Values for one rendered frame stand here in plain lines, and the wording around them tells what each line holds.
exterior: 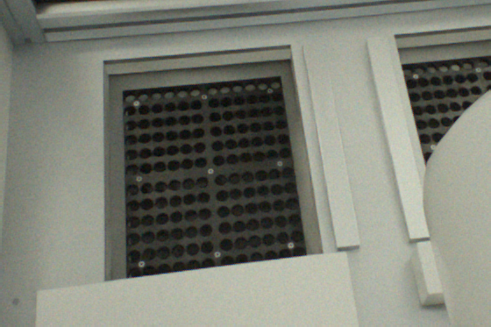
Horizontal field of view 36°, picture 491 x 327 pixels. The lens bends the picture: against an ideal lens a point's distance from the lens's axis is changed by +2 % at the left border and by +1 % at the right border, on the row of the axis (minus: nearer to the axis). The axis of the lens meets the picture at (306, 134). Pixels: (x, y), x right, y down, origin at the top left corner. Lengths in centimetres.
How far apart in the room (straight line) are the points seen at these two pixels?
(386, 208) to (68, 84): 35
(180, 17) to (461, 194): 67
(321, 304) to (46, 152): 31
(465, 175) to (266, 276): 54
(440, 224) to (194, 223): 61
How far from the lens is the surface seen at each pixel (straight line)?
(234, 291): 68
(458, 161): 16
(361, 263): 70
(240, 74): 92
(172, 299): 68
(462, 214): 15
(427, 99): 88
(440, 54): 96
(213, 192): 78
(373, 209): 72
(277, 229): 76
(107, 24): 83
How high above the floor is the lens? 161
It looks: 61 degrees down
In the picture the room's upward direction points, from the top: 4 degrees clockwise
